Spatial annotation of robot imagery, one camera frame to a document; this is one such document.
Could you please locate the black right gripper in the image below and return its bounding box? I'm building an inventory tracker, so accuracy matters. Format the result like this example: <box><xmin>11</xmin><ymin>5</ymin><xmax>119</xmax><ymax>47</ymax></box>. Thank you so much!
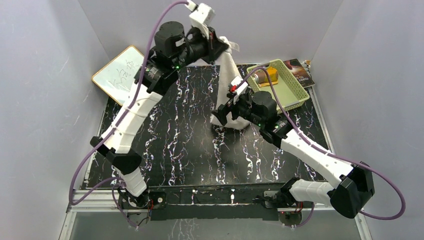
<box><xmin>211</xmin><ymin>91</ymin><xmax>264</xmax><ymax>128</ymax></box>

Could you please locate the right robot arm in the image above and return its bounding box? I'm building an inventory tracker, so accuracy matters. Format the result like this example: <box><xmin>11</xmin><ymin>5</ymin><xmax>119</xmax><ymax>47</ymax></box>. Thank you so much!
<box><xmin>212</xmin><ymin>76</ymin><xmax>375</xmax><ymax>219</ymax></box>

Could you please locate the dark book with red cover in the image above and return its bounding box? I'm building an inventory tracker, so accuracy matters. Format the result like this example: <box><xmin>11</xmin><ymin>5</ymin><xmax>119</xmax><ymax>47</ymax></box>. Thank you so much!
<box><xmin>283</xmin><ymin>58</ymin><xmax>315</xmax><ymax>88</ymax></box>

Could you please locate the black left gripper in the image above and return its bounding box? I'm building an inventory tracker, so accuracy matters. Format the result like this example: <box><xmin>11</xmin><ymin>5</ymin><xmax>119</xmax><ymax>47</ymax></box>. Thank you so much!
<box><xmin>172</xmin><ymin>25</ymin><xmax>229</xmax><ymax>72</ymax></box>

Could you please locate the white cloth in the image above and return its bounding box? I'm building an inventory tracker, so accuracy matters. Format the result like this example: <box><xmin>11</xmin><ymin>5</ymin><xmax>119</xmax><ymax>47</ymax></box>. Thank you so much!
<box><xmin>210</xmin><ymin>36</ymin><xmax>250</xmax><ymax>130</ymax></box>

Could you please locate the white board with wooden frame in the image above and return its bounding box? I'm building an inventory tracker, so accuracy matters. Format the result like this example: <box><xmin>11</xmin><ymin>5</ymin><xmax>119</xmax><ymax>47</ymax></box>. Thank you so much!
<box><xmin>91</xmin><ymin>45</ymin><xmax>144</xmax><ymax>106</ymax></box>

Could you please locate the green perforated plastic basket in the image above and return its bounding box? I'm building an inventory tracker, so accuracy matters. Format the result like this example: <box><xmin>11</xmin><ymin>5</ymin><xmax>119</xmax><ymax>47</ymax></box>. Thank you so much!
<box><xmin>247</xmin><ymin>59</ymin><xmax>310</xmax><ymax>111</ymax></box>

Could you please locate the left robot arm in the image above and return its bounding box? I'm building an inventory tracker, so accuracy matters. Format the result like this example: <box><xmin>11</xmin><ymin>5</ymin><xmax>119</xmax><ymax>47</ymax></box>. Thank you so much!
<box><xmin>94</xmin><ymin>0</ymin><xmax>229</xmax><ymax>208</ymax></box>

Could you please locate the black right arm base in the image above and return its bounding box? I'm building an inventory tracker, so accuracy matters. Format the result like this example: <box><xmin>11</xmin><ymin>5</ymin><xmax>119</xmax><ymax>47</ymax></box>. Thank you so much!
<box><xmin>257</xmin><ymin>177</ymin><xmax>315</xmax><ymax>229</ymax></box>

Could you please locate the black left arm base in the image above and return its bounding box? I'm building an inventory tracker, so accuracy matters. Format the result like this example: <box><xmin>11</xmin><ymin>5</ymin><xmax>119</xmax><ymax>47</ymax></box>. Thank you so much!
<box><xmin>111</xmin><ymin>186</ymin><xmax>167</xmax><ymax>226</ymax></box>

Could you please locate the yellow brown bear towel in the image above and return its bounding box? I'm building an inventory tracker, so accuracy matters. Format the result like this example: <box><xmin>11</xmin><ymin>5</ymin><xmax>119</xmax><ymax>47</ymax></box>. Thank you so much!
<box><xmin>251</xmin><ymin>66</ymin><xmax>279</xmax><ymax>88</ymax></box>

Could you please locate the aluminium front rail frame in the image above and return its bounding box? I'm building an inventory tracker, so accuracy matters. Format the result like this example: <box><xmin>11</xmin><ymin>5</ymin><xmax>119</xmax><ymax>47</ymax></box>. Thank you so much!
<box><xmin>59</xmin><ymin>184</ymin><xmax>372</xmax><ymax>240</ymax></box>

